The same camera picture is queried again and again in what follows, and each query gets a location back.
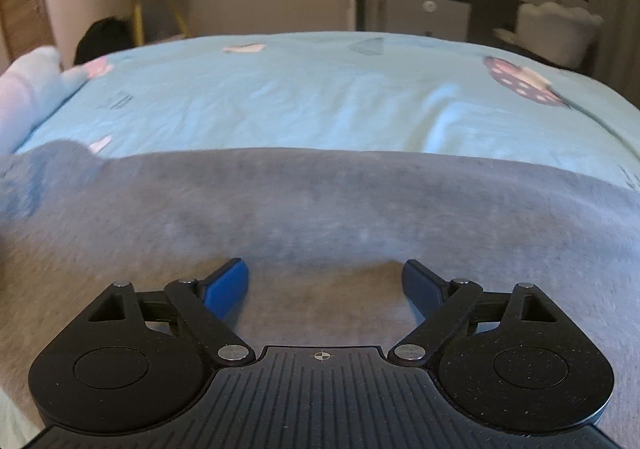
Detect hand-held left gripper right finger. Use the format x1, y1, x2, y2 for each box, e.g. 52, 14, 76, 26
387, 259, 557, 364

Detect pale blue plush pillow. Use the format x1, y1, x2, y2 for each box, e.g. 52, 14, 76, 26
0, 46, 113, 155

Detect white shell-back chair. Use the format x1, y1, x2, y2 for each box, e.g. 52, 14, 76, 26
495, 2, 606, 70

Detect black bag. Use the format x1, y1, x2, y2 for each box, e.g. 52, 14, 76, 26
74, 16, 138, 65

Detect grey curtain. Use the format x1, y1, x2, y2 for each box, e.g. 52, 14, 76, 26
585, 0, 640, 110

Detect grey towel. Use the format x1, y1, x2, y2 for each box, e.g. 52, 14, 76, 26
0, 139, 640, 449

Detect small grey cabinet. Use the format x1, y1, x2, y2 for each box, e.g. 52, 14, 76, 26
377, 0, 473, 42

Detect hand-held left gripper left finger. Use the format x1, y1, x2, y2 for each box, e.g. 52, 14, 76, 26
86, 257, 257, 364

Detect light blue printed bed sheet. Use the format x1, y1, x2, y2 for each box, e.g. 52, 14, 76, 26
12, 32, 640, 192

